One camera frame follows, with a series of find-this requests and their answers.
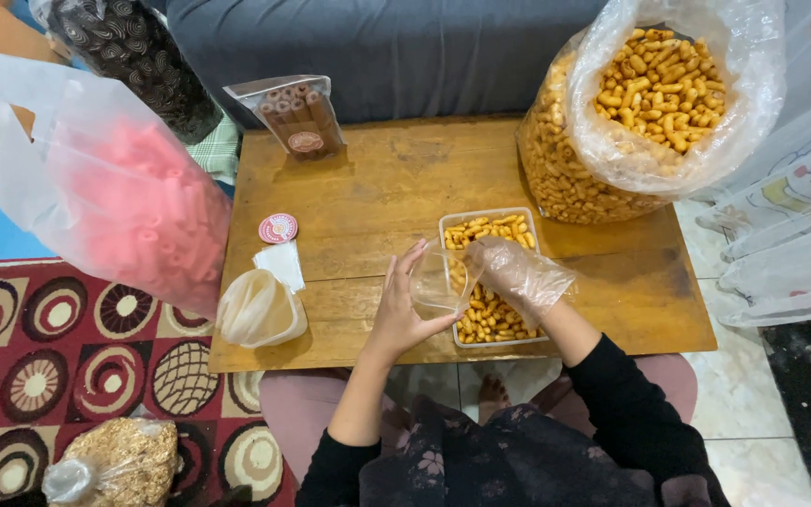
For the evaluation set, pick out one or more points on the person's right hand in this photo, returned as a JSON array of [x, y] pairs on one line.
[[525, 278]]

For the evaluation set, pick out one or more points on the person's left hand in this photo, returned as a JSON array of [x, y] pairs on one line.
[[395, 310]]

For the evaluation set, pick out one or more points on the person's right fingers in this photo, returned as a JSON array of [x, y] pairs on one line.
[[490, 260]]

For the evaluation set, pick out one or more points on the small clear plastic bag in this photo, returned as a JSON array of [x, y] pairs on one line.
[[441, 281]]

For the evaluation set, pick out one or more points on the clear rectangular plastic container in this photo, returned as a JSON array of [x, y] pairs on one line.
[[448, 220]]

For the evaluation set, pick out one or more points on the heap of yellow snack sticks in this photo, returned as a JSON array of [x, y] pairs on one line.
[[493, 320]]

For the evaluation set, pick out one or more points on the large clear bag of snacks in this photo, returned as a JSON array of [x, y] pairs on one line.
[[631, 120]]

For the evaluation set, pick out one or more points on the white sticker sheet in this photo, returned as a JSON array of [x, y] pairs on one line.
[[280, 264]]

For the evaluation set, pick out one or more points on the round red sticker label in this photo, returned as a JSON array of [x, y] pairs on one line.
[[278, 228]]

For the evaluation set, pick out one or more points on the grey sofa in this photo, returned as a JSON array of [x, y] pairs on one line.
[[391, 56]]

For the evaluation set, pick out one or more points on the packet of brown wafer rolls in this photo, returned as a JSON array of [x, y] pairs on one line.
[[301, 120]]

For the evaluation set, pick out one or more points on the stack of empty clear bags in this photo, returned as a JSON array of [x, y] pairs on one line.
[[259, 310]]

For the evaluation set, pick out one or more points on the green checked cloth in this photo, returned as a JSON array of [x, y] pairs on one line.
[[219, 151]]

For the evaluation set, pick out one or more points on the white sheer printed curtain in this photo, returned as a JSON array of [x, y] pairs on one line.
[[800, 190]]

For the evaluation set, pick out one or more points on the bag of pink tube snacks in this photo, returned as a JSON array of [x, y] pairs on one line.
[[124, 190]]

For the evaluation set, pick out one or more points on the bag of dark swirl snacks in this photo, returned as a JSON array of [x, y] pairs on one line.
[[141, 60]]

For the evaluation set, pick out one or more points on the bag of golden crumb snacks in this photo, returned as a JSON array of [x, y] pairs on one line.
[[120, 461]]

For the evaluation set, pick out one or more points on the red patterned circle rug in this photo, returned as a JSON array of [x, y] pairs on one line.
[[32, 366]]

